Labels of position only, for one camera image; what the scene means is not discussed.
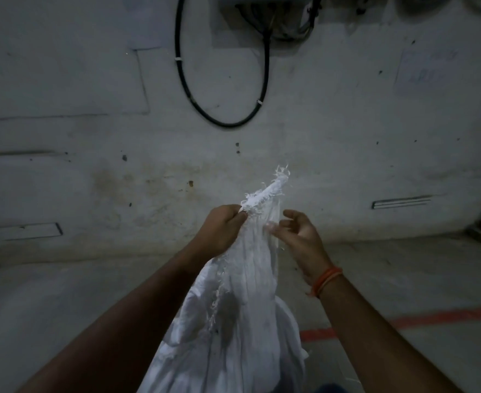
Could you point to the person's left fingers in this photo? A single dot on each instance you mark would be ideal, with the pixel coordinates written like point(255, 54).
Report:
point(238, 214)

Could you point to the red floor tape line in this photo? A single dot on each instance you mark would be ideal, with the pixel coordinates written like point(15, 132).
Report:
point(404, 321)

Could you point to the person's right forearm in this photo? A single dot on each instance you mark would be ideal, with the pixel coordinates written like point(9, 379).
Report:
point(371, 335)

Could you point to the person's left hand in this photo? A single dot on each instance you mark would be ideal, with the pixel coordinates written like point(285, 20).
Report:
point(220, 229)

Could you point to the person's right thumb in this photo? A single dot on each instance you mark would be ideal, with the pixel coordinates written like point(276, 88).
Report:
point(295, 216)

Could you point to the grey wall electrical box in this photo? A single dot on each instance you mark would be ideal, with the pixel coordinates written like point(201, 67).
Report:
point(265, 16)

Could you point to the person's right hand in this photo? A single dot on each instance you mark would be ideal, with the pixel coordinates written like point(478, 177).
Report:
point(302, 241)

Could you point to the person's left forearm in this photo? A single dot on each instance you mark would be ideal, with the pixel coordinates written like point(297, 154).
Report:
point(113, 327)

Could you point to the orange thread wristband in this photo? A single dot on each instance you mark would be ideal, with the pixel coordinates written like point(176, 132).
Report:
point(326, 281)

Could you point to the white woven sack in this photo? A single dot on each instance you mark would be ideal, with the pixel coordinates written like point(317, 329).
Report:
point(240, 306)

